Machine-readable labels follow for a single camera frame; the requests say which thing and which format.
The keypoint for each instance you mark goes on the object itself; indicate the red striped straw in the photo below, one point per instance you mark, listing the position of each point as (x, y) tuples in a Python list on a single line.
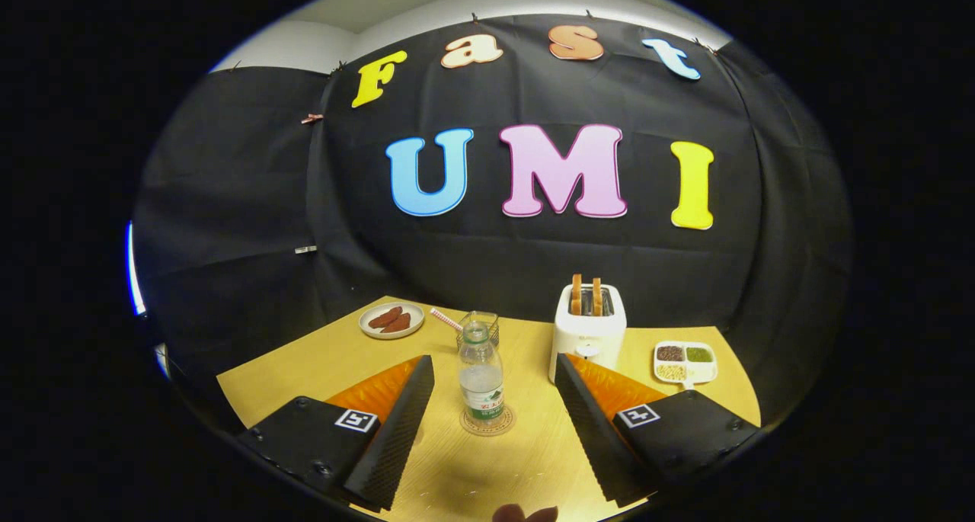
[(445, 319)]

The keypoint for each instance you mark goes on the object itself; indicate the clear plastic juice bottle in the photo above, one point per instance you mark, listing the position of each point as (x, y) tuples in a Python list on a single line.
[(481, 389)]

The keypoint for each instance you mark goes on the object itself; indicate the wooden table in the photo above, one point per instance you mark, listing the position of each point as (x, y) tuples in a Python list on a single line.
[(525, 461)]

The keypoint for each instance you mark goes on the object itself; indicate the white toaster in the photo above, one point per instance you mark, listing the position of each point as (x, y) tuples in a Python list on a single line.
[(586, 339)]

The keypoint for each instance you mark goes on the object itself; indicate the round cork coaster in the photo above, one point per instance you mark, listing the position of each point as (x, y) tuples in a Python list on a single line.
[(509, 423)]

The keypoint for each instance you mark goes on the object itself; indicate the toast slice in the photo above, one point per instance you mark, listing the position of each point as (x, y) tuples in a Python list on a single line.
[(597, 297), (577, 293)]

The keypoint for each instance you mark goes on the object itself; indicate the black backdrop cloth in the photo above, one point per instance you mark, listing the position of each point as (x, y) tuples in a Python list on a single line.
[(457, 255)]

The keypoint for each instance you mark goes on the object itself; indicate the white divided dish with beans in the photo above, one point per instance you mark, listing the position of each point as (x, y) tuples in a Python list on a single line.
[(685, 366)]

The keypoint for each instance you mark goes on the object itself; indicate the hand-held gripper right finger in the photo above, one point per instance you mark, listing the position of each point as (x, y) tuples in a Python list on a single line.
[(594, 438)]

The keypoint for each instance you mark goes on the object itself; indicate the brown cookie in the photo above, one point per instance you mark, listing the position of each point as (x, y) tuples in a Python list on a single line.
[(385, 317), (397, 324)]

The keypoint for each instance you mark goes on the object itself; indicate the small white round plate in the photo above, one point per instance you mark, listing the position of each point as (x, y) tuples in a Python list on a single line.
[(369, 330)]

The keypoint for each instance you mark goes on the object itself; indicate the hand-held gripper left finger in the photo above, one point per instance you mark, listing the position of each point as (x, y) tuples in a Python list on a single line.
[(392, 438)]

